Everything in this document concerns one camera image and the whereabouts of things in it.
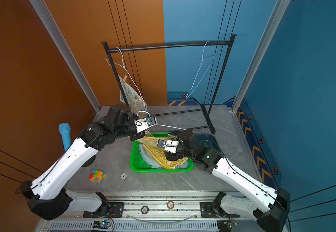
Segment colourful puzzle cube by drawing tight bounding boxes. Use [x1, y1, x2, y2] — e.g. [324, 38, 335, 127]
[88, 170, 105, 184]

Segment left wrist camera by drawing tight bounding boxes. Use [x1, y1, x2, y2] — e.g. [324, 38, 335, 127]
[134, 117, 157, 133]

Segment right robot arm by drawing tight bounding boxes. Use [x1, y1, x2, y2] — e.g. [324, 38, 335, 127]
[157, 130, 291, 232]

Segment dark teal tray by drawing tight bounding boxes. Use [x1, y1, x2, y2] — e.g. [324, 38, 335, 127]
[196, 132, 225, 158]

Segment yellow striped towel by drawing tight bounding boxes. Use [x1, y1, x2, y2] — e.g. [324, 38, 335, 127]
[137, 132, 189, 170]

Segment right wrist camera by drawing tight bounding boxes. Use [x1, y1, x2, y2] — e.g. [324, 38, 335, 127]
[157, 139, 179, 153]

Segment black clothes rack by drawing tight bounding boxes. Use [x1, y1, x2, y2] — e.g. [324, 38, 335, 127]
[101, 34, 236, 134]

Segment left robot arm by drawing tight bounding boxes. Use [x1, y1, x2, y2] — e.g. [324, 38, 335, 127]
[18, 105, 157, 220]

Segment green circuit board left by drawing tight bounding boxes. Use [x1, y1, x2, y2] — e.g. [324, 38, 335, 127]
[92, 220, 112, 231]

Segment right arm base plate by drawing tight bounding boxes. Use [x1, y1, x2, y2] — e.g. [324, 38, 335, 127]
[200, 202, 240, 219]

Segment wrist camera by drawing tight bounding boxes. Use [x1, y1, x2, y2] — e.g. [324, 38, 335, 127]
[157, 139, 179, 153]
[134, 117, 157, 133]

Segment green plastic basket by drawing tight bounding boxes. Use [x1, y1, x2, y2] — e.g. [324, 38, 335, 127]
[130, 141, 194, 173]

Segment white wire hanger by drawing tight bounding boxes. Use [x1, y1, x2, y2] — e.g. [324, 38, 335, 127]
[137, 111, 185, 131]
[185, 40, 216, 100]
[105, 47, 144, 101]

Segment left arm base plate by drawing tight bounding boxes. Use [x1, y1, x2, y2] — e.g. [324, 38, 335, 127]
[83, 202, 124, 218]

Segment bunny pattern towel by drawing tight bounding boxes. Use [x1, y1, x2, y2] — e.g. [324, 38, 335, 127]
[119, 77, 147, 115]

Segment light green towel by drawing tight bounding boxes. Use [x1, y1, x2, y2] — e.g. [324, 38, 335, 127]
[139, 144, 188, 170]

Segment circuit board right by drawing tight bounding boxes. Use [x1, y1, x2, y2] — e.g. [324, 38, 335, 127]
[217, 220, 238, 232]

